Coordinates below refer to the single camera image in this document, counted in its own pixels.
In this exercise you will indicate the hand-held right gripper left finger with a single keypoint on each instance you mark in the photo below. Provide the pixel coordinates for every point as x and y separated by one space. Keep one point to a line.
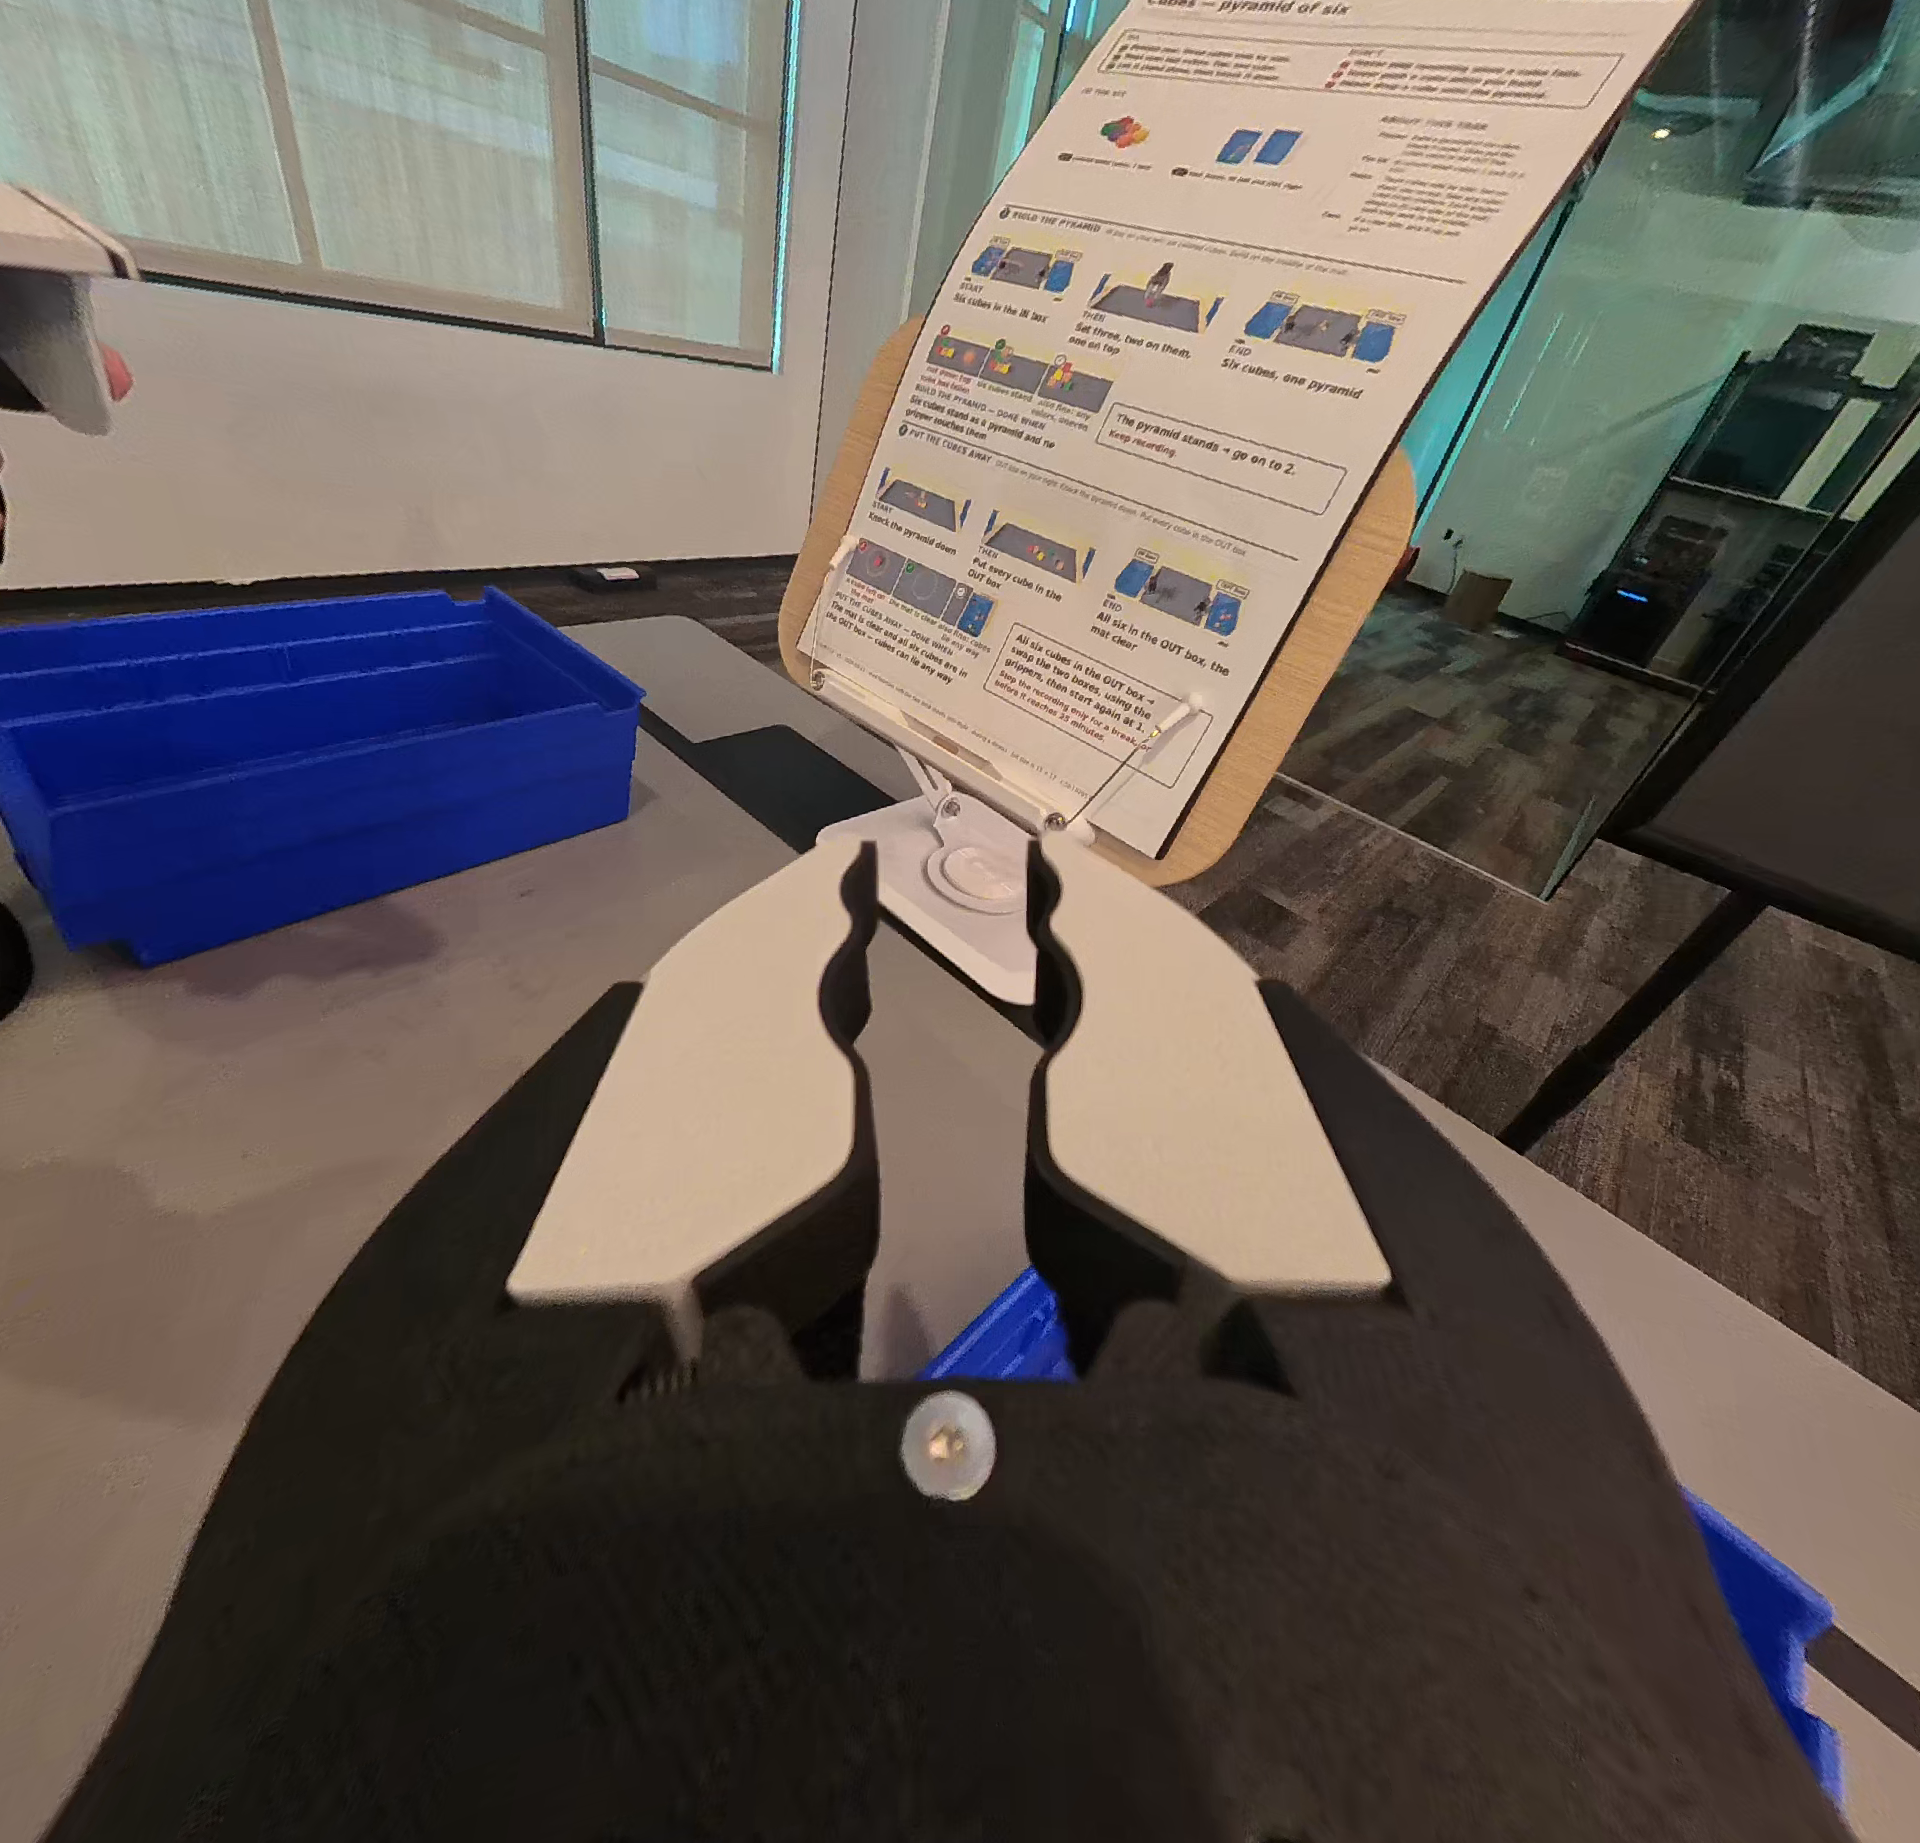
706 1124

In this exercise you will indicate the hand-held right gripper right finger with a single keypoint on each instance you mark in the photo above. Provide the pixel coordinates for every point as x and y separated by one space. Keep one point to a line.
1201 1124

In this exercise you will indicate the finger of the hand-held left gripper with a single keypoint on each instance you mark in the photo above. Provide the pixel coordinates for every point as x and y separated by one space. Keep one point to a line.
52 238
61 349

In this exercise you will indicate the blue plastic bin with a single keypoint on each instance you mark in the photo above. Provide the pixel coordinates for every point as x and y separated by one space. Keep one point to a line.
1761 1619
301 824

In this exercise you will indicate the large gridded window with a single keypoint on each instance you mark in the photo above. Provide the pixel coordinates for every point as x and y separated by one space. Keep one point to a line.
376 119

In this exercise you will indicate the single cardboard box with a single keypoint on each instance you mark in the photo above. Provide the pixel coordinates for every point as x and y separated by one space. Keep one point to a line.
1476 598

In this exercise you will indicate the red air mover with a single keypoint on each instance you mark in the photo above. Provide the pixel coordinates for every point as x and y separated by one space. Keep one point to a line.
1403 561

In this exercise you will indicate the black padded wrist rest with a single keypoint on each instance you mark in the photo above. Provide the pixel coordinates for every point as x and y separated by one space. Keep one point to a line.
8 965

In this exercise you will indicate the printed instruction sheet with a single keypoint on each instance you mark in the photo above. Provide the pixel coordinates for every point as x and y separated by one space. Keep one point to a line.
1201 449

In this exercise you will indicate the dark display panel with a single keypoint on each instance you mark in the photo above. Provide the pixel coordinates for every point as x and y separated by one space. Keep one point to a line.
1800 779

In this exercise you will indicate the black metal shelf rack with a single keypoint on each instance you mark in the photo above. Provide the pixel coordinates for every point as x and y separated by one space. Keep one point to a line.
1740 524

